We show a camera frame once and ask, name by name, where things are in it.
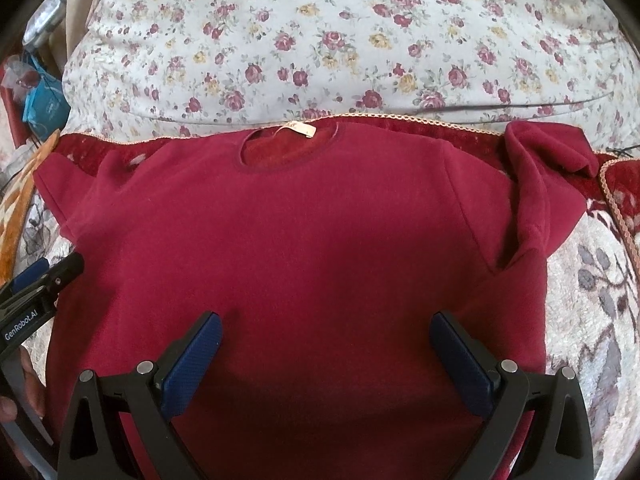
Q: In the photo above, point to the floral white duvet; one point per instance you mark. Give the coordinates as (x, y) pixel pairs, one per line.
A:
(149, 68)

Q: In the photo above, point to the red fleece shirt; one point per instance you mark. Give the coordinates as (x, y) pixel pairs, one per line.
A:
(326, 259)

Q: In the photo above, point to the silver grey device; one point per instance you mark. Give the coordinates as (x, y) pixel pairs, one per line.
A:
(43, 22)

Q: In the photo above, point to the orange patterned blanket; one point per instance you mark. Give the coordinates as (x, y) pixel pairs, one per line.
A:
(15, 204)

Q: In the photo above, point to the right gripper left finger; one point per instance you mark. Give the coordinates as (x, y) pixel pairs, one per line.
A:
(94, 443)

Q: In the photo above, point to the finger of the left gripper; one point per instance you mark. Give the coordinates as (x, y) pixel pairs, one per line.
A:
(61, 274)
(30, 275)

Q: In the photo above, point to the red white plush blanket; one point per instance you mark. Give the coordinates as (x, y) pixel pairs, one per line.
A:
(592, 299)

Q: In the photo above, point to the blue plastic bag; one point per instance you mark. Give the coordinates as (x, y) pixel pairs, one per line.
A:
(46, 109)

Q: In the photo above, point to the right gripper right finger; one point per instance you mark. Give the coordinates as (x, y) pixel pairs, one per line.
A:
(557, 442)

